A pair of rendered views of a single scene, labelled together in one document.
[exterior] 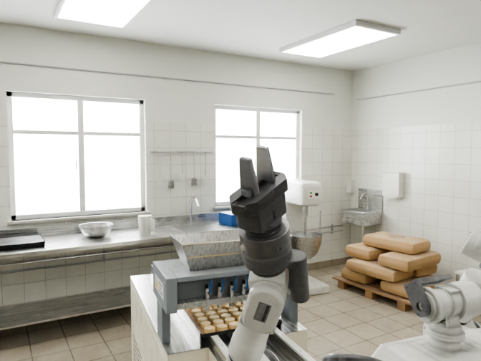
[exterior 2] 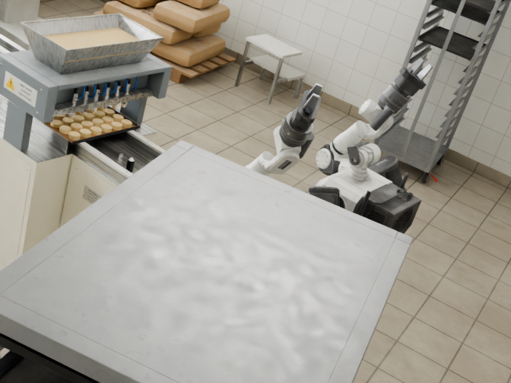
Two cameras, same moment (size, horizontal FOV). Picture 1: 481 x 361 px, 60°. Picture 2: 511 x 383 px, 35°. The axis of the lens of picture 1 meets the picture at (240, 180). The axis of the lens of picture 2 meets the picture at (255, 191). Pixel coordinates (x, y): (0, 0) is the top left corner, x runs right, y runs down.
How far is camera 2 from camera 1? 189 cm
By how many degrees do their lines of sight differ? 43
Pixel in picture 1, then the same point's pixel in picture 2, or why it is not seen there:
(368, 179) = not seen: outside the picture
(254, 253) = (296, 137)
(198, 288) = (65, 92)
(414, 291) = (353, 151)
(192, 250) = (72, 54)
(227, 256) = (99, 59)
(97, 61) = not seen: outside the picture
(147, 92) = not seen: outside the picture
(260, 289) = (290, 153)
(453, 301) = (369, 157)
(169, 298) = (49, 106)
